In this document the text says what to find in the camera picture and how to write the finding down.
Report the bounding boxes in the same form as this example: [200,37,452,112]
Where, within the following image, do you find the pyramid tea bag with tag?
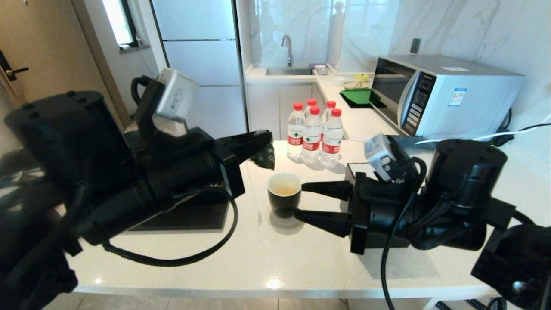
[249,143,276,171]

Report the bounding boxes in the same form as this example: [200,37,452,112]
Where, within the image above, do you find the white kitchen cabinets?
[246,82,323,140]

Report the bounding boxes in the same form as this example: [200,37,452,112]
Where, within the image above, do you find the black serving tray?
[129,201,231,232]

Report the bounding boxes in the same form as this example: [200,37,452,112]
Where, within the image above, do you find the black mug white inside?
[267,173,303,216]

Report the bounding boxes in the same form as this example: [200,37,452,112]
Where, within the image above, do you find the round white coaster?
[266,206,309,234]

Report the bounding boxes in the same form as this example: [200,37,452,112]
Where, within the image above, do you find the steel kitchen sink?
[265,66,315,76]

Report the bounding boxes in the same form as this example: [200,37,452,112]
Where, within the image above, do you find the white refrigerator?
[151,0,249,140]

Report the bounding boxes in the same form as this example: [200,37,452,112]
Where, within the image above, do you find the chrome kitchen faucet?
[281,34,294,67]

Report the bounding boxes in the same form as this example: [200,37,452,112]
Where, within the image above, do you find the green plastic tray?
[339,87,384,106]

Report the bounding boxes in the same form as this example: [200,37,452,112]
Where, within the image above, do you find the silver microwave oven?
[371,54,526,139]

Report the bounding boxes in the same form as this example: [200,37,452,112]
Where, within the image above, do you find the brown wooden door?
[0,0,130,130]

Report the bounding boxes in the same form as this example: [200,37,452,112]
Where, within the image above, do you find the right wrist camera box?
[364,133,400,182]

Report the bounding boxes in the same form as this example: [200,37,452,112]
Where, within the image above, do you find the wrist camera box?
[364,133,400,182]
[155,68,201,124]

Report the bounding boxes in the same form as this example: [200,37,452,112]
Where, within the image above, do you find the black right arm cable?
[381,157,427,310]

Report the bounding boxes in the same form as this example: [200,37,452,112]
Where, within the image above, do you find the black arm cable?
[101,185,240,267]
[381,157,427,310]

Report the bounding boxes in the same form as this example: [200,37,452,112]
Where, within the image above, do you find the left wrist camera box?
[155,68,201,124]

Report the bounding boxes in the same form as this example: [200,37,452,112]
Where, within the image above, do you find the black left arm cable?
[101,185,240,267]

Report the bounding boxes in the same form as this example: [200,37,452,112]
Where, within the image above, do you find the black coiled cable with plug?
[435,295,517,310]

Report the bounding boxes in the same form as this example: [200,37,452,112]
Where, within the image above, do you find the black microwave power cable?
[493,108,551,147]

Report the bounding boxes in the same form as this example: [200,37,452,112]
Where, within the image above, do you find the window with dark frame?
[102,0,139,49]

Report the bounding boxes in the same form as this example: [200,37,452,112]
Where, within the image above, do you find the black door handle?
[0,51,29,81]

